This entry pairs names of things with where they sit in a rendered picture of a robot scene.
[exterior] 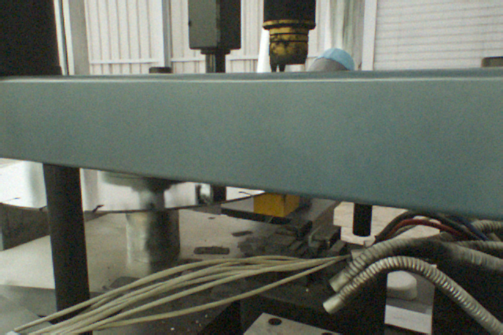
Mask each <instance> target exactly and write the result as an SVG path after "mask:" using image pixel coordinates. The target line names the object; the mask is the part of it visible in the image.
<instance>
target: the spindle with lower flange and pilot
mask: <svg viewBox="0 0 503 335"><path fill-rule="evenodd" d="M126 221H127V255H128V257H129V258H130V259H132V260H135V261H138V262H145V263H151V262H160V261H164V260H168V259H171V258H173V257H175V256H177V254H179V253H180V233H179V210H170V211H159V212H155V206H151V211H150V212H133V213H126Z"/></svg>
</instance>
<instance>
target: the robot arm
mask: <svg viewBox="0 0 503 335"><path fill-rule="evenodd" d="M364 15H365V0H326V7H325V51H324V52H322V53H321V54H320V55H319V56H318V57H317V58H316V59H314V61H313V63H312V65H311V66H310V67H309V68H308V69H307V72H323V71H361V70H362V49H363V33H364ZM269 37H270V36H269V32H268V31H265V30H263V29H262V35H261V42H260V47H259V59H258V66H257V72H271V70H270V64H269V56H268V54H269V44H270V43H269ZM291 71H292V65H285V72H291ZM311 203H312V197H304V196H299V207H298V208H302V207H306V206H308V205H310V204H311ZM273 217H274V215H266V216H265V219H264V223H269V222H270V220H271V219H272V218H273Z"/></svg>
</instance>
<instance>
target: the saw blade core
mask: <svg viewBox="0 0 503 335"><path fill-rule="evenodd" d="M42 165H43V164H38V163H32V162H23V163H20V164H14V165H12V166H8V167H4V168H2V169H0V204H3V205H4V206H7V207H11V208H19V209H25V210H31V211H38V212H40V211H41V210H42V211H43V212H47V208H46V193H45V185H44V178H43V170H42ZM80 173H81V183H82V193H83V211H84V213H94V212H95V211H97V213H133V212H150V211H151V206H155V212H159V211H170V210H178V209H186V208H199V207H204V206H207V204H209V205H216V204H225V203H229V202H234V201H240V200H244V199H248V198H251V197H257V196H260V195H263V194H265V193H270V192H266V191H260V190H242V189H236V188H229V187H223V186H212V185H205V184H199V183H192V182H180V181H174V180H167V179H118V178H112V177H108V176H104V175H101V174H99V172H98V171H95V170H88V169H82V168H80Z"/></svg>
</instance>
